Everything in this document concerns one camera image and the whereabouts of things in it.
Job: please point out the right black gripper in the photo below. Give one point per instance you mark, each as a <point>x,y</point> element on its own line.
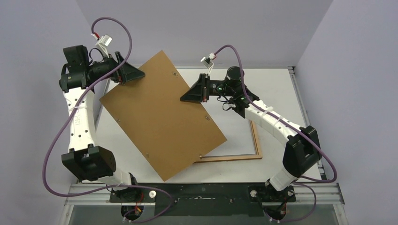
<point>204,88</point>

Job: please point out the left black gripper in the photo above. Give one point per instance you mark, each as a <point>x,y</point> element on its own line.
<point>126,72</point>

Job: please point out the brown cardboard backing board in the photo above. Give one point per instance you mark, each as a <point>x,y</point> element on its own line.
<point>154,126</point>

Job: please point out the printed plant photo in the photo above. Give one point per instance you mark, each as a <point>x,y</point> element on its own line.
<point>236,129</point>

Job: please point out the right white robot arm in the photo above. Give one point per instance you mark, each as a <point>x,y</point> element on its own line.
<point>301,144</point>

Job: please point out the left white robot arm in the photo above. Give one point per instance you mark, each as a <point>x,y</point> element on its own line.
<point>85,158</point>

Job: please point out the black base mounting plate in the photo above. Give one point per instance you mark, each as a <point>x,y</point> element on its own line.
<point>205,199</point>

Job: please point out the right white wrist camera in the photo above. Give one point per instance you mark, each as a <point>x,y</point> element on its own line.
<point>208,62</point>

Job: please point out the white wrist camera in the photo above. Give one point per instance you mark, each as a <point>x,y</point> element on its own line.
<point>208,62</point>
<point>102,42</point>

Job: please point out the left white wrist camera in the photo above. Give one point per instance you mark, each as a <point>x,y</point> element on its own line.
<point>102,42</point>

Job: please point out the wooden picture frame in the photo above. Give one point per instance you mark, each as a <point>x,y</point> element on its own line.
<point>258,146</point>

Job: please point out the aluminium rail front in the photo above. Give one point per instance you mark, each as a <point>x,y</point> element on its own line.
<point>309,195</point>

